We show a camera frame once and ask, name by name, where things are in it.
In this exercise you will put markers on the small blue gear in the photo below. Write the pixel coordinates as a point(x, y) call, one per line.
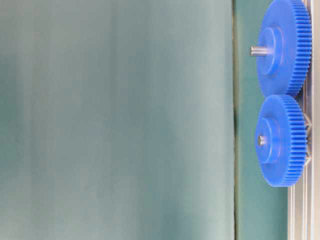
point(283, 156)

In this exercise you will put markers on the lower steel shaft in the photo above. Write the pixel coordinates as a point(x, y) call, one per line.
point(261, 140)

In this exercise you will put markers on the steel shaft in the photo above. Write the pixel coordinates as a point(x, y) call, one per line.
point(261, 140)
point(258, 51)

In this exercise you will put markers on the upper steel shaft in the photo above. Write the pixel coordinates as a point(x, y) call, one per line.
point(258, 51)

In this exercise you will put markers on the large blue gear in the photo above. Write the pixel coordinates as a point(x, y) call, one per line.
point(286, 31)

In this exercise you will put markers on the silver aluminium extrusion base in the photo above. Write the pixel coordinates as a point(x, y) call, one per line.
point(303, 217)

